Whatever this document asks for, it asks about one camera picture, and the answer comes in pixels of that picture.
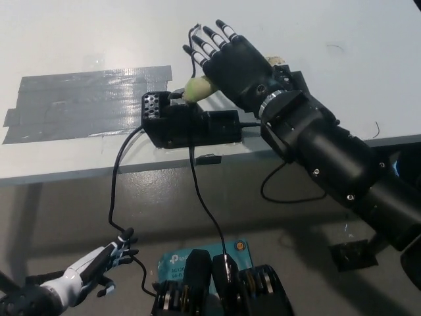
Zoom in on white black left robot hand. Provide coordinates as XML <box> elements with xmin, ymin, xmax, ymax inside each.
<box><xmin>39</xmin><ymin>227</ymin><xmax>139</xmax><ymax>307</ymax></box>

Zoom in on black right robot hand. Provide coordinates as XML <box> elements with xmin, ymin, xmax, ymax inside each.
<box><xmin>182</xmin><ymin>19</ymin><xmax>284</xmax><ymax>111</ymax></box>

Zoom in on tape-wrapped soldering iron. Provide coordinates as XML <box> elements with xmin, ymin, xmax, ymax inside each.
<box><xmin>169</xmin><ymin>55</ymin><xmax>285</xmax><ymax>105</ymax></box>

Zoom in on black soldering station base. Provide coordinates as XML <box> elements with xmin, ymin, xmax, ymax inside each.
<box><xmin>141</xmin><ymin>88</ymin><xmax>243</xmax><ymax>149</ymax></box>

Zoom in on black robot torso blocks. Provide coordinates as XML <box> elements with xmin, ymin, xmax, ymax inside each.
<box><xmin>150</xmin><ymin>249</ymin><xmax>293</xmax><ymax>316</ymax></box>

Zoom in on black square plate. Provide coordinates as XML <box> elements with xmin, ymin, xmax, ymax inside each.
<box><xmin>271</xmin><ymin>64</ymin><xmax>312</xmax><ymax>96</ymax></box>

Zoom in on grey table leg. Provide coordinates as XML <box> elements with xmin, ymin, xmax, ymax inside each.
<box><xmin>24</xmin><ymin>182</ymin><xmax>43</xmax><ymax>264</ymax></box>

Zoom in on teal tp-link box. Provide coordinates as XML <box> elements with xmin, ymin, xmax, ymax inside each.
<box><xmin>157</xmin><ymin>240</ymin><xmax>254</xmax><ymax>294</ymax></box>

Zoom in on dark object under table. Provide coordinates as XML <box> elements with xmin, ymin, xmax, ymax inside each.
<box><xmin>389</xmin><ymin>147</ymin><xmax>421</xmax><ymax>192</ymax></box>

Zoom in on black soldering iron cable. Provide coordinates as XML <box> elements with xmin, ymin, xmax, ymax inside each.
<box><xmin>240</xmin><ymin>121</ymin><xmax>328</xmax><ymax>204</ymax></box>

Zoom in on black station power cable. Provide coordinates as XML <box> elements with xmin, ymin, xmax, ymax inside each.
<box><xmin>107</xmin><ymin>126</ymin><xmax>159</xmax><ymax>297</ymax></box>

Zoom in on thin black long cable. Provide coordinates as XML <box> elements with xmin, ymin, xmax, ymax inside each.
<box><xmin>187</xmin><ymin>22</ymin><xmax>233</xmax><ymax>284</ymax></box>

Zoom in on grey duct tape patch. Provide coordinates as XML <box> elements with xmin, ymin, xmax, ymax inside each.
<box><xmin>2</xmin><ymin>65</ymin><xmax>174</xmax><ymax>145</ymax></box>

